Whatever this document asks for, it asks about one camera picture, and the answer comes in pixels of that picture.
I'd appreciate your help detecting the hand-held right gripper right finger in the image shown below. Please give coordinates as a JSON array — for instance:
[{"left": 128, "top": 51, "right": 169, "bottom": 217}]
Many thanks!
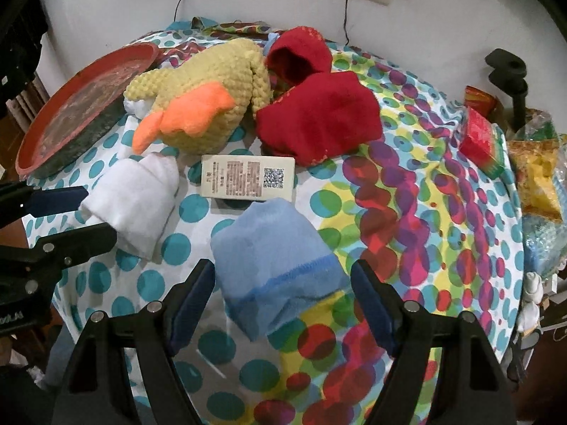
[{"left": 350, "top": 259, "right": 519, "bottom": 425}]

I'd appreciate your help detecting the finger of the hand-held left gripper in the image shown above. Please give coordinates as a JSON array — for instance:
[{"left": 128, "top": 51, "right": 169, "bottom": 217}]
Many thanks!
[
  {"left": 26, "top": 222, "right": 118, "bottom": 276},
  {"left": 0, "top": 182, "right": 90, "bottom": 228}
]

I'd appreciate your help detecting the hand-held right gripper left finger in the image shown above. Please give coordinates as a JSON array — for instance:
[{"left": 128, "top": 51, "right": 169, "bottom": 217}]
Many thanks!
[{"left": 53, "top": 259, "right": 217, "bottom": 425}]

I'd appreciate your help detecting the white sock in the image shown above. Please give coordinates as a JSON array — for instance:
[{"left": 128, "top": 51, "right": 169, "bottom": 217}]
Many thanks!
[
  {"left": 80, "top": 153, "right": 180, "bottom": 261},
  {"left": 123, "top": 97, "right": 153, "bottom": 120}
]

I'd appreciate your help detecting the light blue sock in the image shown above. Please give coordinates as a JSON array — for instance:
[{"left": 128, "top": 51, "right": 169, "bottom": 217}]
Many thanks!
[{"left": 210, "top": 198, "right": 350, "bottom": 341}]

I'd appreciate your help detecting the red round tray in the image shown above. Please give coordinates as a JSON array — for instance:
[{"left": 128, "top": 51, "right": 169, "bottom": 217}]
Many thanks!
[{"left": 15, "top": 43, "right": 160, "bottom": 178}]

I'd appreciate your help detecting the beige box with code label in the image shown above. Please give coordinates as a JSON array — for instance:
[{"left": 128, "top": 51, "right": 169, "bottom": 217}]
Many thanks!
[{"left": 200, "top": 154, "right": 297, "bottom": 204}]

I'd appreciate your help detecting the yellow plush duck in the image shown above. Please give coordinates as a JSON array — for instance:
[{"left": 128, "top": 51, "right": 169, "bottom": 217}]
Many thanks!
[{"left": 123, "top": 38, "right": 272, "bottom": 155}]

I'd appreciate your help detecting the red sock with gold trim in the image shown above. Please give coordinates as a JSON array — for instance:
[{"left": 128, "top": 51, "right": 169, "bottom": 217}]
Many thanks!
[{"left": 264, "top": 27, "right": 333, "bottom": 85}]

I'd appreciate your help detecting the polka dot tablecloth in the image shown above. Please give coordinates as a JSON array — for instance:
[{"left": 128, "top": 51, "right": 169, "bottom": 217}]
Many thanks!
[{"left": 22, "top": 18, "right": 526, "bottom": 425}]

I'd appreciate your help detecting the dark hanging jacket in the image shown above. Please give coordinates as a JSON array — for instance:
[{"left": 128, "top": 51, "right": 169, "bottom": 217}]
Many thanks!
[{"left": 0, "top": 0, "right": 47, "bottom": 107}]

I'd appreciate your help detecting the red and green box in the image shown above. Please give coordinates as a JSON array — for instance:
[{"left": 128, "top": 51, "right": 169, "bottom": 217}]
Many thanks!
[{"left": 458, "top": 106, "right": 508, "bottom": 181}]

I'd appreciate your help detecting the yellow snack bag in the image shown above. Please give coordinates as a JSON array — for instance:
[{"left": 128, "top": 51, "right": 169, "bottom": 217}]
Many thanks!
[{"left": 507, "top": 139, "right": 567, "bottom": 222}]

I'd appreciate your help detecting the orange snack bag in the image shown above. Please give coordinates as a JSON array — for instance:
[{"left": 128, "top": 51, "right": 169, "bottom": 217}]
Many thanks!
[{"left": 463, "top": 85, "right": 503, "bottom": 125}]

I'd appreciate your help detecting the green snack bag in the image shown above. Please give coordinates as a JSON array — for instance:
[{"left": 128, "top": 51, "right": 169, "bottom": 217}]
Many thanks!
[{"left": 509, "top": 108, "right": 567, "bottom": 151}]

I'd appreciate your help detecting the black clamp stand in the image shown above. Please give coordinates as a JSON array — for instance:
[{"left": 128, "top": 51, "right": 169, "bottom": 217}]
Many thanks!
[{"left": 484, "top": 48, "right": 530, "bottom": 131}]

